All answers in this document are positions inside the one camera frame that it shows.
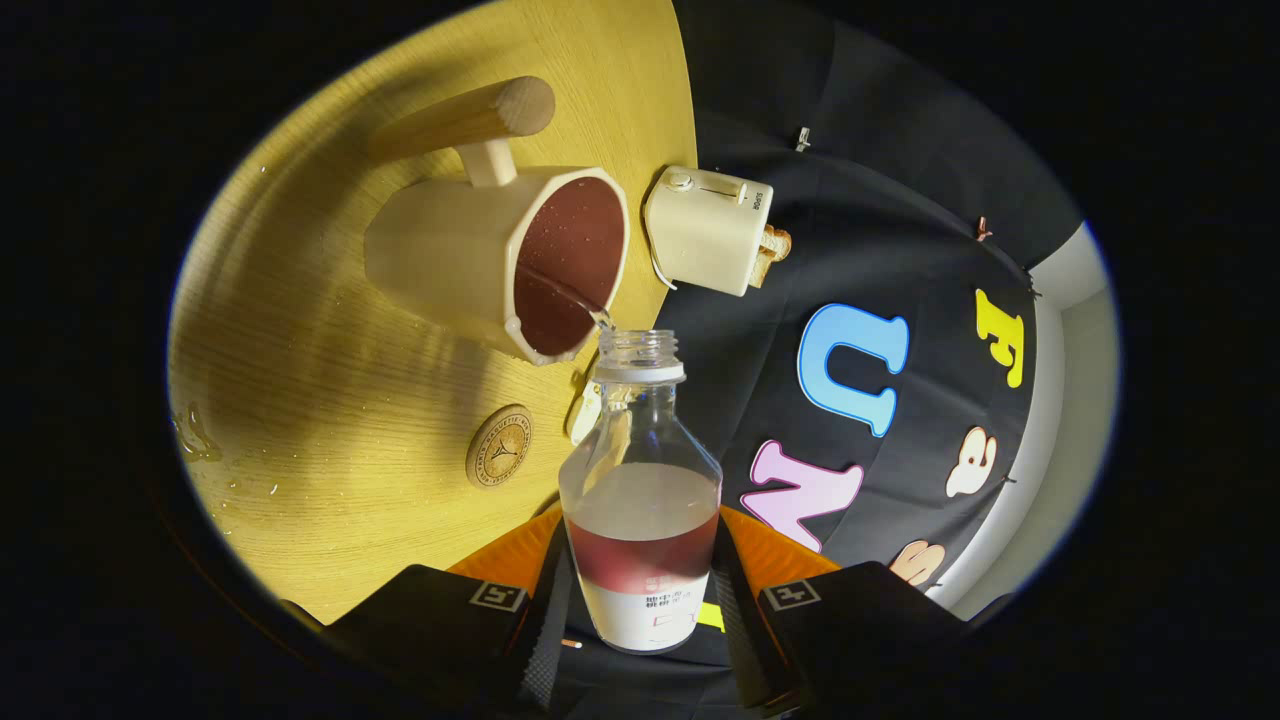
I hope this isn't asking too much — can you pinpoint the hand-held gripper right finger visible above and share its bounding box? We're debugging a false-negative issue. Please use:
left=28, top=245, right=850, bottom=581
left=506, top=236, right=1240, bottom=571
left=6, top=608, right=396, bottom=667
left=712, top=505, right=971, bottom=717

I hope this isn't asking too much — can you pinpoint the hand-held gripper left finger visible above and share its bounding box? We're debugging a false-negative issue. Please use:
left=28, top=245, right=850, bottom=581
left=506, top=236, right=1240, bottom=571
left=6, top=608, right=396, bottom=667
left=325, top=505, right=576, bottom=717

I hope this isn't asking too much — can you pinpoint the clear juice bottle pink label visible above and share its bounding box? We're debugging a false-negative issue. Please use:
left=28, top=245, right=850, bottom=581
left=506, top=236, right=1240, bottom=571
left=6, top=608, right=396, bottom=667
left=558, top=328, right=723, bottom=654

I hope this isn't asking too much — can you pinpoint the round wooden coaster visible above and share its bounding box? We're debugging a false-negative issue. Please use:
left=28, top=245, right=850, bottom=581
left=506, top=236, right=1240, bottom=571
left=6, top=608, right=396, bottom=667
left=465, top=403, right=534, bottom=490

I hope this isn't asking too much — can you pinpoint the cream cup wooden handle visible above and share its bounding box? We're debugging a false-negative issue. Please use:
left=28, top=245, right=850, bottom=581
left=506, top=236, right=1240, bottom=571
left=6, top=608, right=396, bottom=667
left=363, top=75, right=631, bottom=366

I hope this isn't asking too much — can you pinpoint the white divided snack dish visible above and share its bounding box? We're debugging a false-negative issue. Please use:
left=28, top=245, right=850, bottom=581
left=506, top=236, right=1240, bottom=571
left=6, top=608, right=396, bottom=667
left=566, top=378, right=606, bottom=446

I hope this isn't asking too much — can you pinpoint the wooden table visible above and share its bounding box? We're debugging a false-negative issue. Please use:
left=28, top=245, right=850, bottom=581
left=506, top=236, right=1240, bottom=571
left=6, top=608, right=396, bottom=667
left=168, top=0, right=698, bottom=626

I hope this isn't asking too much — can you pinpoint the cream white toaster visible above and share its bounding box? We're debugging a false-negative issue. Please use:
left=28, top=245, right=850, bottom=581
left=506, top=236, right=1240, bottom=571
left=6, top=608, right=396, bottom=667
left=644, top=165, right=776, bottom=298

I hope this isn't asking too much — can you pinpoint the black backdrop cloth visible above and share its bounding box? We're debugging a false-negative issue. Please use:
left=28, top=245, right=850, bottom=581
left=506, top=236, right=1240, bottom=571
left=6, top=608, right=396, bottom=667
left=550, top=0, right=1086, bottom=720

